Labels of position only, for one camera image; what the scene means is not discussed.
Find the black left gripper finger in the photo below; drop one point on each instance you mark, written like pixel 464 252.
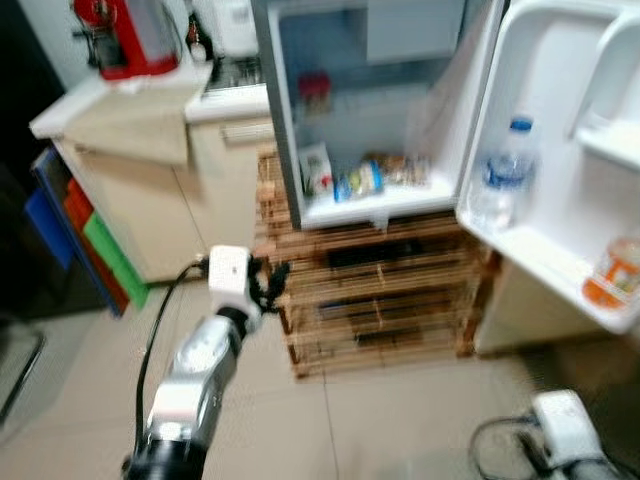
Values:
pixel 258 267
pixel 280 277

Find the white lined fridge door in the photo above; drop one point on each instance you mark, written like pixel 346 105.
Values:
pixel 555 100

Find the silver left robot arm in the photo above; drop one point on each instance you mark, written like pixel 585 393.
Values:
pixel 195 370

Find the wooden wine rack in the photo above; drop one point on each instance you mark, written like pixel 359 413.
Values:
pixel 380 300

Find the white green food bag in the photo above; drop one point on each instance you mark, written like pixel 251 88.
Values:
pixel 317 172

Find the green flat board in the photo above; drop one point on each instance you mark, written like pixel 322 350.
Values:
pixel 115 262

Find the clear snack pack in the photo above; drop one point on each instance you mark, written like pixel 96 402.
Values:
pixel 405 170

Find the red lidded container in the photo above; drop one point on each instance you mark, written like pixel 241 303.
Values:
pixel 315 88

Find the orange flat board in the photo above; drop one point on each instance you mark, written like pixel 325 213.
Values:
pixel 78 205

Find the beige linen cloth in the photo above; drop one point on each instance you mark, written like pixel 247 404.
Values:
pixel 130 125

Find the blue flat board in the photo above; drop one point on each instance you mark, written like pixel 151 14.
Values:
pixel 45 220

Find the orange juice bottle green cap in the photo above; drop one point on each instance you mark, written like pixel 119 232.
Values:
pixel 610 280

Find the clear water bottle blue label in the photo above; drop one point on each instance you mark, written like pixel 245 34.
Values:
pixel 505 175

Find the red espresso machine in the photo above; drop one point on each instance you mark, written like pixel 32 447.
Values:
pixel 140 40

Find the black tall refrigerator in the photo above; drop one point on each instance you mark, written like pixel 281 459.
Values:
pixel 20 150

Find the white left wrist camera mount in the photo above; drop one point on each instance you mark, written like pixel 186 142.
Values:
pixel 228 270

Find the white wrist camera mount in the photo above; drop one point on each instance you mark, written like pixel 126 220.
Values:
pixel 565 425
pixel 228 270

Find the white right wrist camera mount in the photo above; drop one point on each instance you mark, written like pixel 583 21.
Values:
pixel 565 425

